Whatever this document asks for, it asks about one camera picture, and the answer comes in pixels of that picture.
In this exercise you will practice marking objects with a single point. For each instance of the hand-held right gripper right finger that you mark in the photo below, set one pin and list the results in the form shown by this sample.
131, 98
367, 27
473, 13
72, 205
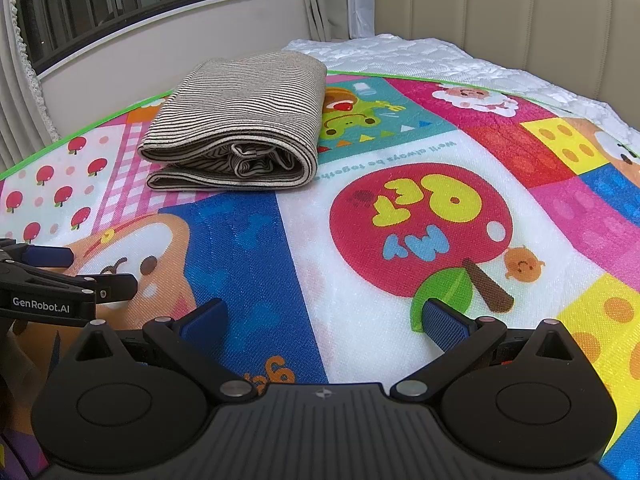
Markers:
445, 327

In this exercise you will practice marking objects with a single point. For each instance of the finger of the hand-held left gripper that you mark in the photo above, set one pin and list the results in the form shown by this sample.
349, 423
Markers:
120, 287
47, 256

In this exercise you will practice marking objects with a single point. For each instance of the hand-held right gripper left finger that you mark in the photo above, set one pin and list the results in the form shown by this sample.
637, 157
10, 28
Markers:
205, 322

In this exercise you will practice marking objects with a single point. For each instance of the beige black striped sweater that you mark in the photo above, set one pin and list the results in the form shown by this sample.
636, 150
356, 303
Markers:
240, 110

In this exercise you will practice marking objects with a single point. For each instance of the white pleated curtain beaded trim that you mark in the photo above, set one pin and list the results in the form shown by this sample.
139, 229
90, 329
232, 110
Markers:
20, 110

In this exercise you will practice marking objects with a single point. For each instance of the colourful cartoon play mat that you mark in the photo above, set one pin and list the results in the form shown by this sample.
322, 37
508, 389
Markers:
400, 160

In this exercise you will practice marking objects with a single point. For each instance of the white quilted mattress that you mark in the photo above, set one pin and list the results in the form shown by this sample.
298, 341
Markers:
400, 55

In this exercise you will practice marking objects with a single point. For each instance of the beige padded headboard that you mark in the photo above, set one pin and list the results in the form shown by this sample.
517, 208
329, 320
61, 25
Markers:
500, 0

